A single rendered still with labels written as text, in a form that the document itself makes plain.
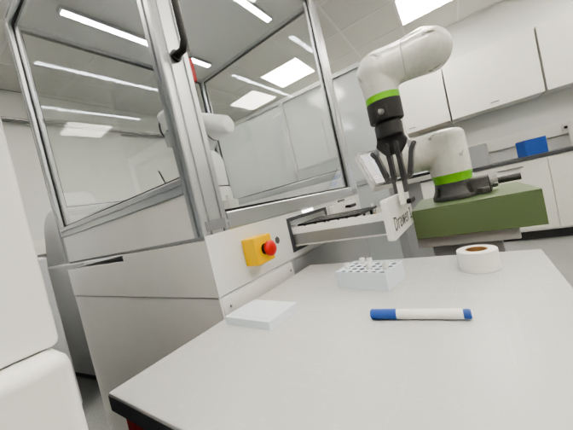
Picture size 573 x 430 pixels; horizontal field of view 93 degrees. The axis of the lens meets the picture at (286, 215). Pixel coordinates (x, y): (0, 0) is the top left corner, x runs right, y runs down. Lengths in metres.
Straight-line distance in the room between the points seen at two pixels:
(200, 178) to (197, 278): 0.24
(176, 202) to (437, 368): 0.60
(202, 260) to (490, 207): 0.83
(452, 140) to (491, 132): 3.46
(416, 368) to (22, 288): 0.38
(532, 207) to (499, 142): 3.51
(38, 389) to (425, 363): 0.35
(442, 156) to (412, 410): 0.89
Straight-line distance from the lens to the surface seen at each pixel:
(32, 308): 0.29
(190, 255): 0.70
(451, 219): 1.00
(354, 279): 0.62
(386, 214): 0.75
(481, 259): 0.64
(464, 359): 0.39
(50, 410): 0.28
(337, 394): 0.36
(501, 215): 1.01
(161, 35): 0.78
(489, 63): 4.33
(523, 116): 4.61
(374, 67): 0.85
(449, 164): 1.10
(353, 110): 2.70
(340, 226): 0.81
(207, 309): 0.72
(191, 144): 0.68
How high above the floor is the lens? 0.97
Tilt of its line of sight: 2 degrees down
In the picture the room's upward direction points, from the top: 13 degrees counter-clockwise
